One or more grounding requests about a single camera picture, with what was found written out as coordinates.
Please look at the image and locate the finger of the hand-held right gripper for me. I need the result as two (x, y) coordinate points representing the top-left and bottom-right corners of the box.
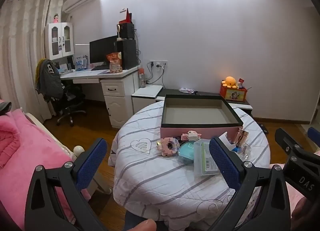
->
(274, 128), (304, 156)
(307, 127), (320, 148)

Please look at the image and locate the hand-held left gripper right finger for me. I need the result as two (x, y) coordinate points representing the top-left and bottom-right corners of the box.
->
(209, 136), (292, 231)

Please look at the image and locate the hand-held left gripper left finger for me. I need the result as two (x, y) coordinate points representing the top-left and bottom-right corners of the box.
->
(24, 138), (110, 231)

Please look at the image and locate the clear plastic box green label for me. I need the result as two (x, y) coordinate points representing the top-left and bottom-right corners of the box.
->
(194, 138), (219, 177)

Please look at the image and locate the rose gold round case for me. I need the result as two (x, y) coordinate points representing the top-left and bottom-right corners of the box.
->
(235, 126), (251, 146)

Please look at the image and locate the pink box with dark rim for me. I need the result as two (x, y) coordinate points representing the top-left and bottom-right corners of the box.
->
(160, 94), (244, 139)

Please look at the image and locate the person's right hand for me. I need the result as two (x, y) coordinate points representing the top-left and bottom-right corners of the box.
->
(291, 196), (320, 231)

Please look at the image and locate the person's left hand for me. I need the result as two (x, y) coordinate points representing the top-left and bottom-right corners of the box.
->
(125, 219), (157, 231)

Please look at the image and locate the clear glass bottle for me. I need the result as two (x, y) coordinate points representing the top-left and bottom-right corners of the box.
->
(236, 143), (252, 160)

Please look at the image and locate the teal round case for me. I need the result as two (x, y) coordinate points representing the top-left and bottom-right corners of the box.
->
(177, 141), (198, 165)

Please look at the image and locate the white pink block cat toy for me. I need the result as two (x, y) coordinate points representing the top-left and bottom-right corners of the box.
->
(181, 130), (202, 143)

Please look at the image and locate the black office chair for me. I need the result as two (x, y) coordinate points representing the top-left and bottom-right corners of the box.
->
(51, 84), (87, 126)

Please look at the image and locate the round table striped cloth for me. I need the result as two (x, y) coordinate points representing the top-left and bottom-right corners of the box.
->
(109, 100), (270, 223)

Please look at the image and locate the orange storage box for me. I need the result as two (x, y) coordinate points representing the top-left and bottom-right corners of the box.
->
(220, 82), (248, 102)

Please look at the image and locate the white desk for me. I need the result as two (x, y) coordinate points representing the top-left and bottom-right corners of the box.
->
(60, 67), (139, 128)

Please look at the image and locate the orange octopus plush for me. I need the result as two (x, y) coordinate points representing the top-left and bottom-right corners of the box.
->
(222, 77), (238, 89)

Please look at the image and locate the white side cabinet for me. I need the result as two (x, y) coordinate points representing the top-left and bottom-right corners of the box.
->
(132, 84), (164, 115)

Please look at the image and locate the grey jacket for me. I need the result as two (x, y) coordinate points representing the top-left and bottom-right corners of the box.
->
(35, 59), (64, 102)

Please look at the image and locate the clear bottle with red cap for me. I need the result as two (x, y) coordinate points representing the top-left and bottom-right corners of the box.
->
(138, 67), (146, 88)

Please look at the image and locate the orange snack bag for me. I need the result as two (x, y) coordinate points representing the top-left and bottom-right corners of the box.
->
(106, 52), (123, 73)

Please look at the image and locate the dark cloth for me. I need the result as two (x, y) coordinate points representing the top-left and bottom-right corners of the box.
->
(0, 101), (12, 115)

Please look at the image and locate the black computer monitor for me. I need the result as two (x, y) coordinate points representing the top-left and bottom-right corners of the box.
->
(89, 36), (118, 65)

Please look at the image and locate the black computer tower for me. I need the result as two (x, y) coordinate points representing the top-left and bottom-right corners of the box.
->
(116, 39), (138, 70)

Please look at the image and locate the white glass door cabinet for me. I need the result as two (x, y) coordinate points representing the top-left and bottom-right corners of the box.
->
(44, 22), (75, 60)

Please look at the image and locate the cream curtain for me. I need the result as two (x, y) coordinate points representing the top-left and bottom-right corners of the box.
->
(0, 0), (65, 121)

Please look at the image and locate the black speaker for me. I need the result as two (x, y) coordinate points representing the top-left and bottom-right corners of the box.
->
(117, 23), (135, 40)

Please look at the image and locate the red box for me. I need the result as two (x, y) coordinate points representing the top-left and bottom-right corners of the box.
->
(119, 8), (133, 24)

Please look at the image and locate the white bed frame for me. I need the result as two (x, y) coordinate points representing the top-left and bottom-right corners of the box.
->
(24, 112), (112, 194)

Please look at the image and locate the black power cable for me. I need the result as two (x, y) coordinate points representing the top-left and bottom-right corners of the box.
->
(146, 62), (165, 85)

